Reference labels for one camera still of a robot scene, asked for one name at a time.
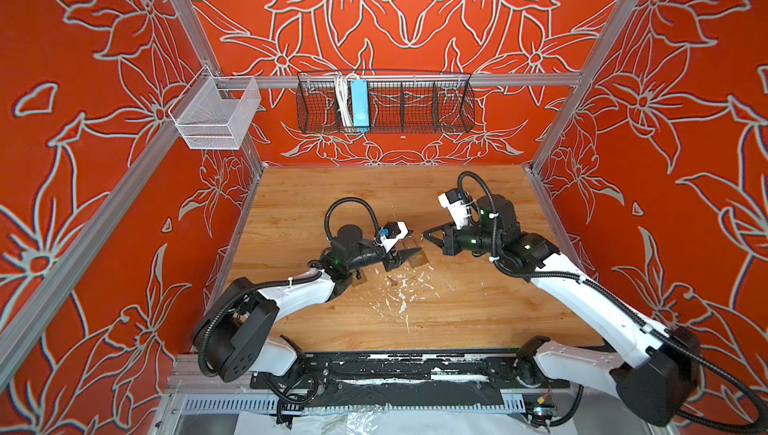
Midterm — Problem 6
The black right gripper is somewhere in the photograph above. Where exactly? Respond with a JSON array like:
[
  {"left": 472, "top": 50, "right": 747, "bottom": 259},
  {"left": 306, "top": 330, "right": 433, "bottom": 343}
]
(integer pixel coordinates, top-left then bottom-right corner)
[{"left": 421, "top": 218, "right": 504, "bottom": 257}]

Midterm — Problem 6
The large brass padlock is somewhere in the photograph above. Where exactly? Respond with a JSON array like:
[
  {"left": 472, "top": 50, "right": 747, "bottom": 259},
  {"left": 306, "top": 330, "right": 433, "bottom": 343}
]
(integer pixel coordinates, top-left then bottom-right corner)
[{"left": 408, "top": 247, "right": 429, "bottom": 268}]

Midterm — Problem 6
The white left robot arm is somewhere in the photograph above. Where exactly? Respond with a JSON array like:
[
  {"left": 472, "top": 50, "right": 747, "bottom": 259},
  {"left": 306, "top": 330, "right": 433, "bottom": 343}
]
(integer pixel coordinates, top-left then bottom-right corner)
[{"left": 192, "top": 196, "right": 421, "bottom": 383}]

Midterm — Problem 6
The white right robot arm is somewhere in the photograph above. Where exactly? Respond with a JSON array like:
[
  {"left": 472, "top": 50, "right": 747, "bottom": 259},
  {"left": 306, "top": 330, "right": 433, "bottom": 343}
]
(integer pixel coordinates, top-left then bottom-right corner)
[{"left": 423, "top": 171, "right": 767, "bottom": 434}]

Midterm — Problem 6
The small brass padlock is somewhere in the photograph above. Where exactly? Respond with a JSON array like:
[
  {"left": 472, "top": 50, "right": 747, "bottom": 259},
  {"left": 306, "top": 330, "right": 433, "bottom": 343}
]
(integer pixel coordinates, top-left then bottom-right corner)
[{"left": 351, "top": 270, "right": 367, "bottom": 286}]

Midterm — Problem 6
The aluminium horizontal rear bar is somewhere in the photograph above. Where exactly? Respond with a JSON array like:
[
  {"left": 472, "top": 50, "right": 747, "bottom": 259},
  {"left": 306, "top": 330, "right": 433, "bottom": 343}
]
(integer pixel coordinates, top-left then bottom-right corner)
[{"left": 215, "top": 72, "right": 582, "bottom": 90}]

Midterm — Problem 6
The light blue box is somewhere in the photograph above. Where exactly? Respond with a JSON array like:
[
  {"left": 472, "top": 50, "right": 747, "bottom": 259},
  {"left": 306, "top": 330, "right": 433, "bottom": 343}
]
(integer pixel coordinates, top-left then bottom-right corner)
[{"left": 350, "top": 78, "right": 370, "bottom": 133}]

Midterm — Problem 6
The white mesh basket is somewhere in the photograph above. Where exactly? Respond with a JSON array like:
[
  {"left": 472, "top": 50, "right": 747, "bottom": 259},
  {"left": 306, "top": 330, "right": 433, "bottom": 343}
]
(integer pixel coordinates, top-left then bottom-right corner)
[{"left": 169, "top": 65, "right": 262, "bottom": 150}]

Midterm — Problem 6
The aluminium left side bar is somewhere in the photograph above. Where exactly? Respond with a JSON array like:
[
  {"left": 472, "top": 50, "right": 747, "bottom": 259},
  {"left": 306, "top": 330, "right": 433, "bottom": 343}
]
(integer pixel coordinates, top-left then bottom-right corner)
[{"left": 1, "top": 121, "right": 178, "bottom": 389}]

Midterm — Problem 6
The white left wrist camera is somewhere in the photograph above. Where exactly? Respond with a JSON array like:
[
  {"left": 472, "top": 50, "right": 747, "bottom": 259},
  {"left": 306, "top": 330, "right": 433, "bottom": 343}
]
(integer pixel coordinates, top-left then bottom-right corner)
[{"left": 376, "top": 221, "right": 410, "bottom": 253}]

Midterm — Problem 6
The aluminium frame post right rear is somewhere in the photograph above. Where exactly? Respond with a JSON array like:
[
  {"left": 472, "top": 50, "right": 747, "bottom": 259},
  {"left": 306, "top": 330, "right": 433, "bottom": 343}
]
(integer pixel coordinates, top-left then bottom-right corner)
[{"left": 528, "top": 0, "right": 639, "bottom": 174}]

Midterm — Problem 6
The aluminium frame post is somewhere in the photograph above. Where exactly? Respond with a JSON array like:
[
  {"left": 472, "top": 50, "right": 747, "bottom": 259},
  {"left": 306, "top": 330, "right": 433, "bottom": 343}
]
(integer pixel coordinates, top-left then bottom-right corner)
[
  {"left": 170, "top": 0, "right": 223, "bottom": 76},
  {"left": 528, "top": 0, "right": 639, "bottom": 174}
]

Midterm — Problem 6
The black wire basket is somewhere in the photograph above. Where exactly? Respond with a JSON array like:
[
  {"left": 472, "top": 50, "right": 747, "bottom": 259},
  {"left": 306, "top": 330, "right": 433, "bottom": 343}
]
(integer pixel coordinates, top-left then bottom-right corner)
[{"left": 296, "top": 70, "right": 476, "bottom": 135}]

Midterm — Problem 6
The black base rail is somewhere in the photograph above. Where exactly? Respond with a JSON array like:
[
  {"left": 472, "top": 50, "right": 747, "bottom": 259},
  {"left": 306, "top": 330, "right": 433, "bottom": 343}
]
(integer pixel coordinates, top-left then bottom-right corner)
[{"left": 284, "top": 349, "right": 575, "bottom": 413}]

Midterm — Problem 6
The white cable bundle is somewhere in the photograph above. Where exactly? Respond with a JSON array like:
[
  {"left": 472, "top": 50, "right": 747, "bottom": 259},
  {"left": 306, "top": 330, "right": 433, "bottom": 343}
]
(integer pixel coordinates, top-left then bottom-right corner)
[{"left": 333, "top": 74, "right": 353, "bottom": 130}]

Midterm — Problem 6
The aluminium frame post left rear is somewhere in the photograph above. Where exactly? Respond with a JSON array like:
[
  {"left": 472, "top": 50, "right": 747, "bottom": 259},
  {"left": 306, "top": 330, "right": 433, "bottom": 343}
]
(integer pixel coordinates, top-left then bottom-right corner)
[{"left": 170, "top": 0, "right": 223, "bottom": 76}]

